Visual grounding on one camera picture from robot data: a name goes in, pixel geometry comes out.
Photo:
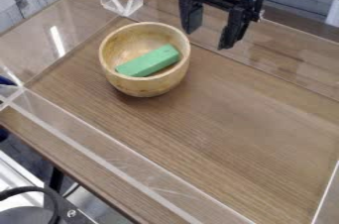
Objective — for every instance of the green rectangular block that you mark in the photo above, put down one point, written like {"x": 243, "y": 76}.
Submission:
{"x": 151, "y": 62}

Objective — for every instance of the clear acrylic table barrier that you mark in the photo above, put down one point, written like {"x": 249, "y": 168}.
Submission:
{"x": 235, "y": 148}

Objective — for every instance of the brown wooden bowl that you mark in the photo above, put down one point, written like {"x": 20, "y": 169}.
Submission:
{"x": 133, "y": 41}

